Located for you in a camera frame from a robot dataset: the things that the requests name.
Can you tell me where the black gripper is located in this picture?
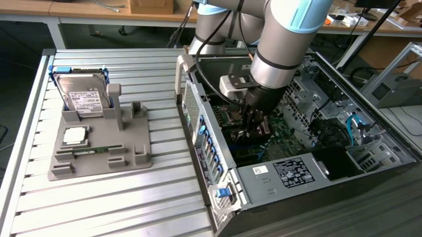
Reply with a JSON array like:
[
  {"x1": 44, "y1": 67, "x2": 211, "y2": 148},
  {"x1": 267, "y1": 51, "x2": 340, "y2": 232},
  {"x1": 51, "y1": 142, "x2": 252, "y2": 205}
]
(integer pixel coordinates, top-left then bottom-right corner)
[{"x1": 244, "y1": 84, "x2": 288, "y2": 116}]

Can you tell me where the green graphics card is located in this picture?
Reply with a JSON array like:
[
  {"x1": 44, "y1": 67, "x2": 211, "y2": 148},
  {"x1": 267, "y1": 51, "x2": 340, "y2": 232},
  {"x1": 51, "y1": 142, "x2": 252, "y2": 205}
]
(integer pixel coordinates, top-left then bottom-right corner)
[{"x1": 223, "y1": 123, "x2": 274, "y2": 148}]

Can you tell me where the CPU socket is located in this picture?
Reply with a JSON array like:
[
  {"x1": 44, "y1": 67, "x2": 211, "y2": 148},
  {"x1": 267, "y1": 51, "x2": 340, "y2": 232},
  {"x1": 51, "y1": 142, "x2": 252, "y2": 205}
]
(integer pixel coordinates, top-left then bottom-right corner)
[{"x1": 226, "y1": 107, "x2": 248, "y2": 125}]

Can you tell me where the green motherboard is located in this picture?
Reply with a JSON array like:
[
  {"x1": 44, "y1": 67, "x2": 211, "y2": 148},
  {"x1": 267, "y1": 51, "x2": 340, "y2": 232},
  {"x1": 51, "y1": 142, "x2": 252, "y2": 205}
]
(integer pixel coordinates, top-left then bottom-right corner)
[{"x1": 212, "y1": 103, "x2": 306, "y2": 167}]

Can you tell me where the silver chipset heatsink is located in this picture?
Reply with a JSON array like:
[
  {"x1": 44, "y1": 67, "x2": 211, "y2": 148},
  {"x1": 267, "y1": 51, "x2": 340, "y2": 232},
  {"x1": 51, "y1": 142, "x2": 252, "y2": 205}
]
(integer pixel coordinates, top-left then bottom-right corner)
[{"x1": 266, "y1": 145, "x2": 291, "y2": 161}]

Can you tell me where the grey power supply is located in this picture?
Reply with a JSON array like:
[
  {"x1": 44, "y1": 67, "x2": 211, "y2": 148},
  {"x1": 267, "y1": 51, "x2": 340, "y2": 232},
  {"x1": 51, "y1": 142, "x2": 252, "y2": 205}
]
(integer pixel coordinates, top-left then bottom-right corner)
[{"x1": 234, "y1": 153, "x2": 330, "y2": 206}]

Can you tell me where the white orange small device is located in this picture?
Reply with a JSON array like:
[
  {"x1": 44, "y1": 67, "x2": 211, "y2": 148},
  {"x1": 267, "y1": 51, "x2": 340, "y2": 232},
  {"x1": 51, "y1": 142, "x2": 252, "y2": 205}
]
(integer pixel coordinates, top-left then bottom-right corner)
[{"x1": 324, "y1": 14, "x2": 344, "y2": 25}]

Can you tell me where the black slanted stand pole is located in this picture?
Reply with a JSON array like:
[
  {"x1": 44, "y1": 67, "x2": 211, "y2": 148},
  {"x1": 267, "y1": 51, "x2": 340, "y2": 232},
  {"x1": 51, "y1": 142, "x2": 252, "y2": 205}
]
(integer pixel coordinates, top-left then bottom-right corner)
[{"x1": 335, "y1": 0, "x2": 403, "y2": 71}]

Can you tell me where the grey metal disk bay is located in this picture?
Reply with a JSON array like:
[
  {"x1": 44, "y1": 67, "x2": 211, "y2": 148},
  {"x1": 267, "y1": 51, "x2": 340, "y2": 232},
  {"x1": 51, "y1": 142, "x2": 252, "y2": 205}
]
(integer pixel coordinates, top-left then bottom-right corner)
[{"x1": 344, "y1": 138, "x2": 395, "y2": 173}]

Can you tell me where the grey metal control cabinet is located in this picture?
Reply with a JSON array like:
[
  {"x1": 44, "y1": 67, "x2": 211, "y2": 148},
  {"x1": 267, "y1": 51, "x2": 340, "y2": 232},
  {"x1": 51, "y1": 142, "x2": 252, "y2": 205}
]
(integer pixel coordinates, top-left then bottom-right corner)
[{"x1": 360, "y1": 73, "x2": 422, "y2": 109}]

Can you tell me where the white flat box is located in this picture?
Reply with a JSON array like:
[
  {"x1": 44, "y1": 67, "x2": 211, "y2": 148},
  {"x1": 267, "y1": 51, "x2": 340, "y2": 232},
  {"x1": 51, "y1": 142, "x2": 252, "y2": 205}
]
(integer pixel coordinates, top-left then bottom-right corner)
[{"x1": 342, "y1": 15, "x2": 370, "y2": 27}]

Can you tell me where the white side table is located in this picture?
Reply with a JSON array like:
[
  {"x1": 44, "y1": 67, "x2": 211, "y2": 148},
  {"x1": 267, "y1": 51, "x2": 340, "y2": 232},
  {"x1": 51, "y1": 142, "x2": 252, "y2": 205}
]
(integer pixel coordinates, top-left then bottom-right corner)
[{"x1": 378, "y1": 106, "x2": 422, "y2": 155}]

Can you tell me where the black monitor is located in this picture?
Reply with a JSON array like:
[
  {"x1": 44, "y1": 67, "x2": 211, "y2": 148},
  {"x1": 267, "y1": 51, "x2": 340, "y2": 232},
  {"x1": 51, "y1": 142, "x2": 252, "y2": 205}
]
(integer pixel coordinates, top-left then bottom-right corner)
[{"x1": 354, "y1": 0, "x2": 402, "y2": 21}]

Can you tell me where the open PC case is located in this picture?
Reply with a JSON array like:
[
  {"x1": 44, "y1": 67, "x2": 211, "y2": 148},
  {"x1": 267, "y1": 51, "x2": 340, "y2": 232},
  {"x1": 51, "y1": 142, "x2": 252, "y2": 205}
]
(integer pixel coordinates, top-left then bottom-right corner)
[{"x1": 173, "y1": 48, "x2": 419, "y2": 237}]

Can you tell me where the grey plastic parts rack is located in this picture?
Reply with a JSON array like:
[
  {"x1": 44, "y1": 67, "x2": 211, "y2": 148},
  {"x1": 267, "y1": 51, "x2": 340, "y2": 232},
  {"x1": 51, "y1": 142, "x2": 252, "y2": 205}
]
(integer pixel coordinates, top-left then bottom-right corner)
[{"x1": 48, "y1": 83, "x2": 153, "y2": 182}]

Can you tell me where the brown cardboard box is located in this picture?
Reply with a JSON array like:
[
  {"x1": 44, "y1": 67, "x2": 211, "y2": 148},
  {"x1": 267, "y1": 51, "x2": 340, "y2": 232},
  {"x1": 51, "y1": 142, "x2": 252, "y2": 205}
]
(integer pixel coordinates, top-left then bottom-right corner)
[{"x1": 129, "y1": 0, "x2": 175, "y2": 15}]

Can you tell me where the hard disk in blue carrier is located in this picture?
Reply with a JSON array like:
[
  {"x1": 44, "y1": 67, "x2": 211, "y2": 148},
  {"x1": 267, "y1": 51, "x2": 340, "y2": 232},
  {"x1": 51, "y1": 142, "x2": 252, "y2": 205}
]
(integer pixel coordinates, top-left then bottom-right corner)
[{"x1": 48, "y1": 64, "x2": 111, "y2": 119}]

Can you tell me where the green RAM stick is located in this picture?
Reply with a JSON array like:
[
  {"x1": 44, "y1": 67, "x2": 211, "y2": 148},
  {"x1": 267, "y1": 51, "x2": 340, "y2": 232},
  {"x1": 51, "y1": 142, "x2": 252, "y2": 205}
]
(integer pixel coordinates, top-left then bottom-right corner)
[{"x1": 72, "y1": 146, "x2": 112, "y2": 155}]

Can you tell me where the brown cardboard piece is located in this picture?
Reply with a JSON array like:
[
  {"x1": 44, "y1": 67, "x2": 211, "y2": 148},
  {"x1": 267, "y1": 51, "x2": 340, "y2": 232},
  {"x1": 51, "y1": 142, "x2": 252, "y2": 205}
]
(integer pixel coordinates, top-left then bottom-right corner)
[{"x1": 396, "y1": 0, "x2": 422, "y2": 24}]

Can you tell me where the silver CPU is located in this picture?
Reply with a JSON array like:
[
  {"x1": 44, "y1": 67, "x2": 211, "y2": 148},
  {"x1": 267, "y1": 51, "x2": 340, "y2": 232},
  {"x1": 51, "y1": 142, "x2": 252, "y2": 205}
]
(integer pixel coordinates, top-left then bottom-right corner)
[{"x1": 61, "y1": 127, "x2": 89, "y2": 146}]

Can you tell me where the wooden top office desk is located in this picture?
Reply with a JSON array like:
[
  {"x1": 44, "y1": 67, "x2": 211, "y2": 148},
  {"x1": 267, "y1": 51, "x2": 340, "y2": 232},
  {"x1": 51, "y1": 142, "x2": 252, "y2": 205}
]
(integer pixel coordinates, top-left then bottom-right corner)
[{"x1": 0, "y1": 0, "x2": 422, "y2": 50}]

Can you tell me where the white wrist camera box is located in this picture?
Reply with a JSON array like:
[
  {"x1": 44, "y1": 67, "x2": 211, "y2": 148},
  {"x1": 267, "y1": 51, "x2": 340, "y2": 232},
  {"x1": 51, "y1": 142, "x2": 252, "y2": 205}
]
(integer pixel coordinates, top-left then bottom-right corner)
[{"x1": 219, "y1": 73, "x2": 258, "y2": 99}]

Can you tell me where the black wire bundle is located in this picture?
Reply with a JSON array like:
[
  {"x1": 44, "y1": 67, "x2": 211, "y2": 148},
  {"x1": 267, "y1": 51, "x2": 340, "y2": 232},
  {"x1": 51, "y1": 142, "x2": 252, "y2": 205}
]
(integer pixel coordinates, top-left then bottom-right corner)
[{"x1": 308, "y1": 117, "x2": 350, "y2": 149}]

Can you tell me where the blue disk wire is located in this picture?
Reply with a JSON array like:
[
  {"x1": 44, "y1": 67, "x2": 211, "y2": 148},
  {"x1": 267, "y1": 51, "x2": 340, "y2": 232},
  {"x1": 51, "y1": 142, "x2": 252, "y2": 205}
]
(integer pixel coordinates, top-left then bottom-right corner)
[{"x1": 344, "y1": 112, "x2": 367, "y2": 149}]

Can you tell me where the black cable with plug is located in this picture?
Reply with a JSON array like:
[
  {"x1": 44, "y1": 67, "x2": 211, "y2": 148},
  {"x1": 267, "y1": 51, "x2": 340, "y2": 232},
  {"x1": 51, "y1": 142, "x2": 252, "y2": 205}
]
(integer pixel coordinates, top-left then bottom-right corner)
[{"x1": 165, "y1": 0, "x2": 195, "y2": 48}]

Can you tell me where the aluminium profile frame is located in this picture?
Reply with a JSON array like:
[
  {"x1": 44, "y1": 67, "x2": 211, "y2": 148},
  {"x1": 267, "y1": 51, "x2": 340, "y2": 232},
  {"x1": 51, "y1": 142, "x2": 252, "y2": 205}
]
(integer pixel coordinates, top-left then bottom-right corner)
[{"x1": 362, "y1": 41, "x2": 422, "y2": 99}]

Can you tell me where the grey cable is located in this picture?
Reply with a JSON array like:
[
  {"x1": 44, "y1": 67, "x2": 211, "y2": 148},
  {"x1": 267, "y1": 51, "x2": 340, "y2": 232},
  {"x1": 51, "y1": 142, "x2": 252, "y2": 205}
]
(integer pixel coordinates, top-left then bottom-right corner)
[{"x1": 93, "y1": 0, "x2": 128, "y2": 12}]

